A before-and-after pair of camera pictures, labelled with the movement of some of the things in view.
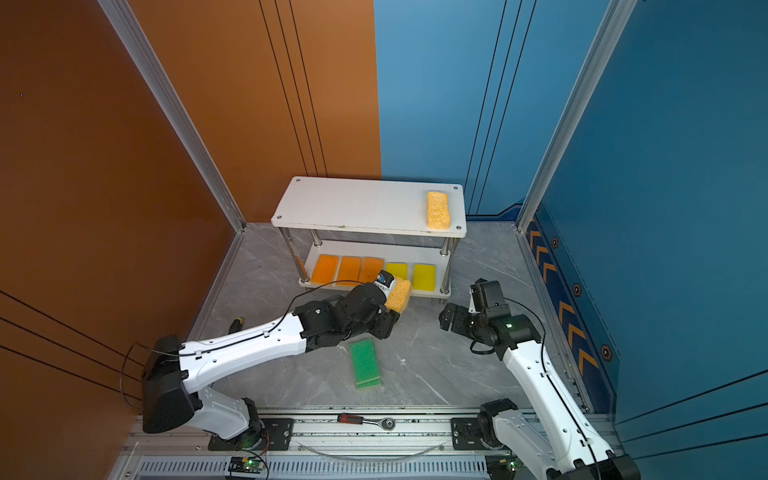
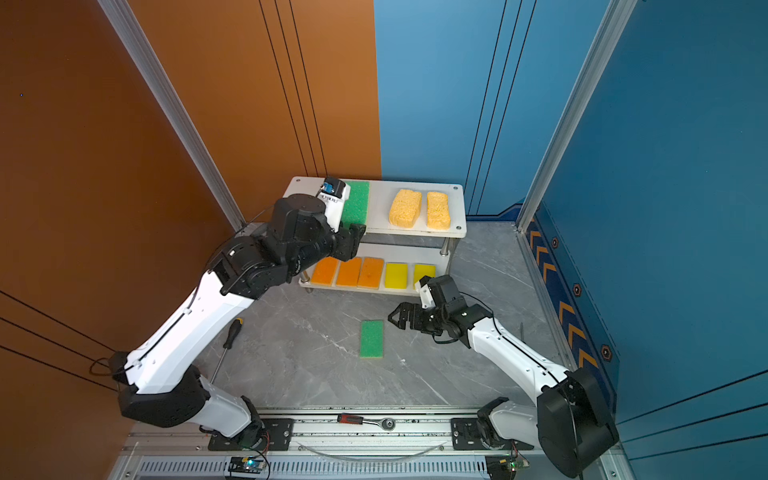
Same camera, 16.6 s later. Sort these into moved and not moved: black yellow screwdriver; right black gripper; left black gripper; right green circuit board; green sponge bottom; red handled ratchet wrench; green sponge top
Moved: left black gripper; green sponge top; green sponge bottom; right black gripper
Not moved: right green circuit board; black yellow screwdriver; red handled ratchet wrench
